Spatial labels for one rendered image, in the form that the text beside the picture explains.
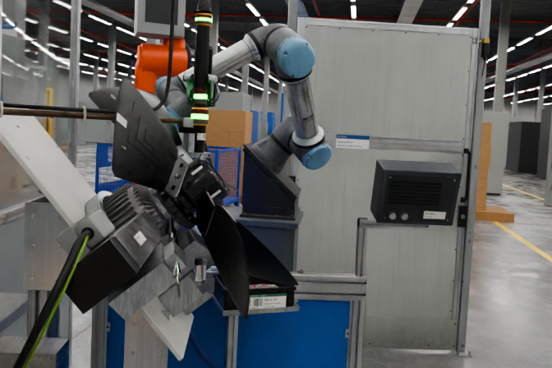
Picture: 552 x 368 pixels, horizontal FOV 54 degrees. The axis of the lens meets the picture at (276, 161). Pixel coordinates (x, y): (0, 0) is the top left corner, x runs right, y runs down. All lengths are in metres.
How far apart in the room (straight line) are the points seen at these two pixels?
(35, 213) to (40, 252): 0.09
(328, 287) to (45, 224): 0.95
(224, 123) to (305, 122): 7.56
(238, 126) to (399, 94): 6.21
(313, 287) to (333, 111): 1.61
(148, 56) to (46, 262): 4.14
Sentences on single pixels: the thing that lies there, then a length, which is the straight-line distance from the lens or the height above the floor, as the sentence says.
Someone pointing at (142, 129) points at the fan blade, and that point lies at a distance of 1.13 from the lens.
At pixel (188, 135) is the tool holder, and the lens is 1.39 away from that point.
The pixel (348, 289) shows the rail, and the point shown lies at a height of 0.82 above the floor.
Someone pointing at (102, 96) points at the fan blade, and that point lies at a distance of 1.43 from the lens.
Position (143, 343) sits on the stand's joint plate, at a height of 0.83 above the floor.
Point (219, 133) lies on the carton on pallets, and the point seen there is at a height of 1.18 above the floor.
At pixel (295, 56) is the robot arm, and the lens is 1.69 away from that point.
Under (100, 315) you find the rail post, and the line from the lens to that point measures 1.92.
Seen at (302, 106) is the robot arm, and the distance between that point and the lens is 1.82.
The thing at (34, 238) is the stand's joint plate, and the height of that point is 1.07.
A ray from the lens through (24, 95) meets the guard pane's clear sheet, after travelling 2.27.
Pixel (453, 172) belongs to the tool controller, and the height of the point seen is 1.23.
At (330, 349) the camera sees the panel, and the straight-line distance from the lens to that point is 1.95.
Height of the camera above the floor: 1.35
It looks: 4 degrees down
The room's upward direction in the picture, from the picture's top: 3 degrees clockwise
